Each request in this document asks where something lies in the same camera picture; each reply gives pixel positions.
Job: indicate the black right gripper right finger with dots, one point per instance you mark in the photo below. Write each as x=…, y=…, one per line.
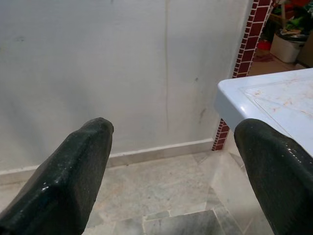
x=276, y=176

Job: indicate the brown cardboard box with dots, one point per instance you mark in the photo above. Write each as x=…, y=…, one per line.
x=306, y=55

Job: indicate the white bin with black bag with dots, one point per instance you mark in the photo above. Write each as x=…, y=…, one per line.
x=284, y=49

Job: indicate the red tiled column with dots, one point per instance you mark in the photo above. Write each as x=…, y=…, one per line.
x=253, y=29

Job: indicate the small red container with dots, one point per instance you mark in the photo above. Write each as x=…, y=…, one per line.
x=264, y=45

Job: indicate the green potted plants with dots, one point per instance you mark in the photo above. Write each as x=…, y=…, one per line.
x=297, y=17

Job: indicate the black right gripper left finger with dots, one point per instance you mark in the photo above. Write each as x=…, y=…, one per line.
x=63, y=181

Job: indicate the pale stone baseboard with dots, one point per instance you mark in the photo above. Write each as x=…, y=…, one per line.
x=146, y=153

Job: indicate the white plastic table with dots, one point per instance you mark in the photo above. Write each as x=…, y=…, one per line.
x=274, y=98

